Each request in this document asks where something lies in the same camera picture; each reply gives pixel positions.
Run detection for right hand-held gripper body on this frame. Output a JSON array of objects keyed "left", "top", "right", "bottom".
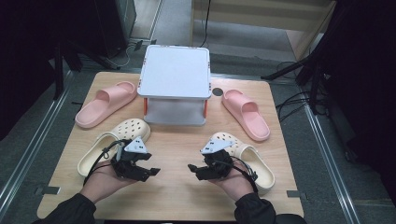
[{"left": 199, "top": 138, "right": 236, "bottom": 182}]

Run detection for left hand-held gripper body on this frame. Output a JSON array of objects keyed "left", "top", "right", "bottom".
[{"left": 110, "top": 136, "right": 153, "bottom": 183}]

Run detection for cream clog with holes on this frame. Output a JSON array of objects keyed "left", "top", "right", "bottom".
[
  {"left": 77, "top": 118, "right": 151, "bottom": 178},
  {"left": 208, "top": 131, "right": 276, "bottom": 196}
]

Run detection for pink slipper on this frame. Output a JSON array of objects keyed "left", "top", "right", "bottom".
[
  {"left": 221, "top": 89, "right": 271, "bottom": 143},
  {"left": 74, "top": 80, "right": 138, "bottom": 130}
]

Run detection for white shoe rack orange posts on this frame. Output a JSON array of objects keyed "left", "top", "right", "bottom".
[{"left": 136, "top": 44, "right": 213, "bottom": 127}]

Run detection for person's right hand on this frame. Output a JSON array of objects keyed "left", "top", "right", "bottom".
[{"left": 206, "top": 167, "right": 255, "bottom": 203}]

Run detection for person's left hand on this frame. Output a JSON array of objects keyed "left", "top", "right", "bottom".
[{"left": 79, "top": 161, "right": 138, "bottom": 204}]

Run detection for grey tape mark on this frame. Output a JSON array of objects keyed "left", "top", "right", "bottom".
[
  {"left": 34, "top": 185, "right": 62, "bottom": 196},
  {"left": 286, "top": 189, "right": 308, "bottom": 200}
]

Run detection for black tripod stand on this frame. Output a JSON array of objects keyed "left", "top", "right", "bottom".
[
  {"left": 52, "top": 40, "right": 120, "bottom": 101},
  {"left": 261, "top": 46, "right": 331, "bottom": 117}
]

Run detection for dark cabinet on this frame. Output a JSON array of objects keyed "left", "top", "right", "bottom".
[{"left": 92, "top": 0, "right": 138, "bottom": 59}]

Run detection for light wooden shelf unit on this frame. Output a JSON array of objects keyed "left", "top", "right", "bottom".
[{"left": 190, "top": 0, "right": 338, "bottom": 61}]

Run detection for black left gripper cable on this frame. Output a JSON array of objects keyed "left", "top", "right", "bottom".
[{"left": 83, "top": 139, "right": 132, "bottom": 187}]

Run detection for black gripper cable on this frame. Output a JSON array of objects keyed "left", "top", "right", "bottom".
[
  {"left": 214, "top": 155, "right": 260, "bottom": 194},
  {"left": 83, "top": 139, "right": 132, "bottom": 187}
]

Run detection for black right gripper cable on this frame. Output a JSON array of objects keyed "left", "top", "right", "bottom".
[{"left": 214, "top": 155, "right": 260, "bottom": 194}]

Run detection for black floor cables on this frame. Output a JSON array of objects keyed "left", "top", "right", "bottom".
[{"left": 275, "top": 60, "right": 316, "bottom": 123}]

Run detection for white floor cable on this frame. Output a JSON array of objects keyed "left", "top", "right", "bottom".
[{"left": 106, "top": 46, "right": 135, "bottom": 68}]

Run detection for metal floor rail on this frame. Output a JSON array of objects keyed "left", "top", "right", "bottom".
[
  {"left": 0, "top": 70, "right": 75, "bottom": 213},
  {"left": 299, "top": 88, "right": 362, "bottom": 224}
]

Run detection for thin black hanging cable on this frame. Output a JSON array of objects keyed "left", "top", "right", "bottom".
[{"left": 199, "top": 0, "right": 213, "bottom": 49}]

